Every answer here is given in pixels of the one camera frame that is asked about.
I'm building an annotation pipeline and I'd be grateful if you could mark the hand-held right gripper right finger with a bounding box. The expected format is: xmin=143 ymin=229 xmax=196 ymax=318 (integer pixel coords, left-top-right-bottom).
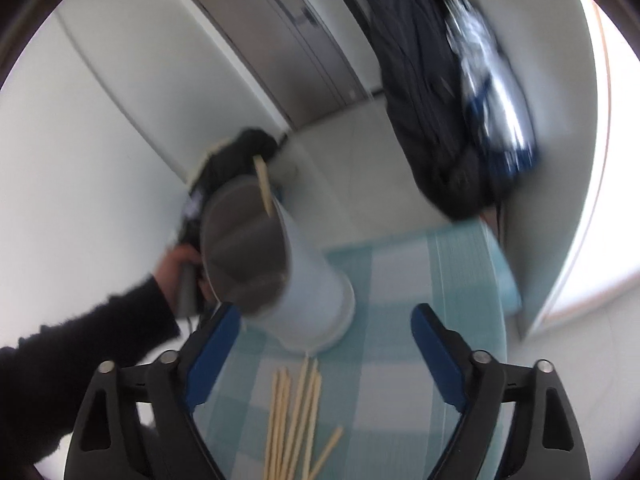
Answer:
xmin=410 ymin=302 xmax=591 ymax=480

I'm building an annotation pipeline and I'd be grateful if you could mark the pile of wooden chopsticks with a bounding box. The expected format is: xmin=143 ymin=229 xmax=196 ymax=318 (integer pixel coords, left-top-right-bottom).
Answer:
xmin=262 ymin=357 xmax=345 ymax=480

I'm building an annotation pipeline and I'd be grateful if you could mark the grey door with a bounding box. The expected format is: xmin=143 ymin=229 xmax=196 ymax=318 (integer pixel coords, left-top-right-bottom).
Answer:
xmin=189 ymin=0 xmax=373 ymax=128

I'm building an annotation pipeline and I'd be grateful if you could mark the white chopstick holder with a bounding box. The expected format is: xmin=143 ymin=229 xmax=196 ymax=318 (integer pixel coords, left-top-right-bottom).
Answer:
xmin=200 ymin=175 xmax=357 ymax=353

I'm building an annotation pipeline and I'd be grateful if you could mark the black cloth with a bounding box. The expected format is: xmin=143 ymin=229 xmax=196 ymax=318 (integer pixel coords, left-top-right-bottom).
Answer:
xmin=192 ymin=129 xmax=281 ymax=201

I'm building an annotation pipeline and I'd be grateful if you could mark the teal checkered tablecloth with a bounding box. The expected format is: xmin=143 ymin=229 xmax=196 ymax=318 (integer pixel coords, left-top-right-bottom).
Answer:
xmin=190 ymin=220 xmax=523 ymax=480

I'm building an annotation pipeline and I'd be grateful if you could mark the silver and blue folded umbrella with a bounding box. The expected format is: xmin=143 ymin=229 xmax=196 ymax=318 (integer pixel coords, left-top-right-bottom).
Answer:
xmin=442 ymin=0 xmax=541 ymax=181

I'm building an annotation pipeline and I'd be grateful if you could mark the black backpack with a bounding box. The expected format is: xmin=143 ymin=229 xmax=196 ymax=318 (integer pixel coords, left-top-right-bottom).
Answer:
xmin=367 ymin=0 xmax=501 ymax=221

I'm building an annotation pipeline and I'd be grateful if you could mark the dark door handle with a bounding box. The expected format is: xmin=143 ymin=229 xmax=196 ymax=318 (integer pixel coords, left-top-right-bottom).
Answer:
xmin=291 ymin=6 xmax=319 ymax=29

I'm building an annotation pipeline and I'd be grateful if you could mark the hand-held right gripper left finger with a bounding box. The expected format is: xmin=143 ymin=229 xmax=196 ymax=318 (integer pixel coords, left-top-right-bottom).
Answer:
xmin=64 ymin=302 xmax=243 ymax=480

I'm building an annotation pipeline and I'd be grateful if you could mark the light wooden chopstick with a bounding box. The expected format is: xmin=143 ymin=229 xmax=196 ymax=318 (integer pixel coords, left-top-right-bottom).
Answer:
xmin=252 ymin=155 xmax=277 ymax=219

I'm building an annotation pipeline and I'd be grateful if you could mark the person's left hand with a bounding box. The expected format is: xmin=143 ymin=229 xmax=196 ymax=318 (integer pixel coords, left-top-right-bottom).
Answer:
xmin=152 ymin=246 xmax=213 ymax=318

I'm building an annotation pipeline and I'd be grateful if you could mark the person's left forearm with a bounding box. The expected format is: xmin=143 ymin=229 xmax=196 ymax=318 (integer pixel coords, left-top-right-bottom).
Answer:
xmin=0 ymin=272 xmax=182 ymax=480

